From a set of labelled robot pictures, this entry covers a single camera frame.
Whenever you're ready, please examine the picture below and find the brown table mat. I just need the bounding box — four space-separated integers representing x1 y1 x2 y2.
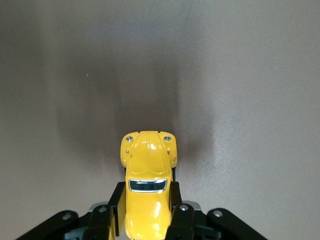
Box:
0 0 320 240

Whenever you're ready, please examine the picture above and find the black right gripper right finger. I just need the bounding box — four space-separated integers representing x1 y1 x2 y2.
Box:
167 180 269 240

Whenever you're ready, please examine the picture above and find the yellow beetle toy car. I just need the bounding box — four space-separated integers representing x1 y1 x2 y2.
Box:
119 130 179 240

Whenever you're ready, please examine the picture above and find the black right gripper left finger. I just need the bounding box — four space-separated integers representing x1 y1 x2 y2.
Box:
14 181 127 240

